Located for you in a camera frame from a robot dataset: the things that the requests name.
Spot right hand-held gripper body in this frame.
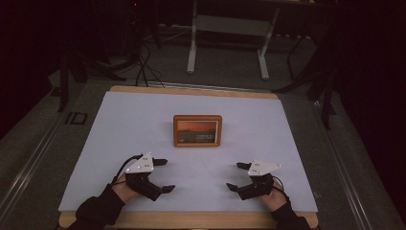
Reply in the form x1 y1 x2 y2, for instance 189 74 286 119
237 159 282 201

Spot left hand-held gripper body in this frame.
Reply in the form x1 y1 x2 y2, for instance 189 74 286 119
124 151 165 202

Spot wooden photo frame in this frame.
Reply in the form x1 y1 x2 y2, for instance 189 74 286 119
172 114 223 149

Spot person's left hand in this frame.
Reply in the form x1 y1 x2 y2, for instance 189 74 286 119
110 173 142 204

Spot person's right hand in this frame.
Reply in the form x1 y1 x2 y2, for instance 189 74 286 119
259 186 289 213

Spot wooden table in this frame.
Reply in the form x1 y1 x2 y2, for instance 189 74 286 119
57 84 320 230

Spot white table mat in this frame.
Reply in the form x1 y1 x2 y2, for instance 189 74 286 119
57 90 319 214

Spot black tripod stand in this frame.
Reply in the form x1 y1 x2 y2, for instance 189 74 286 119
271 30 338 131

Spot black metal stand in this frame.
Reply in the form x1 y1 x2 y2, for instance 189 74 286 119
56 52 71 113

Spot white metal stand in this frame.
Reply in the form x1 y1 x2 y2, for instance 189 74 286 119
186 0 282 81

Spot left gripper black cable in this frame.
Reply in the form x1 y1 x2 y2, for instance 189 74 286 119
110 154 144 187

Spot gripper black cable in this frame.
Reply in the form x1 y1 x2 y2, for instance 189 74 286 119
110 154 144 187
271 174 291 203

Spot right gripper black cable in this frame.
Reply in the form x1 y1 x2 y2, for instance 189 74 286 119
271 174 291 203

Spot metal floor rail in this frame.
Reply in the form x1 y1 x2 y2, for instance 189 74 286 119
0 103 79 219
309 99 375 230

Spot black floor bracket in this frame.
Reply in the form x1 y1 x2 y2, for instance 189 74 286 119
64 111 89 126

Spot black floor cables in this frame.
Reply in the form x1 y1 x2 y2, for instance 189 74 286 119
133 40 166 89

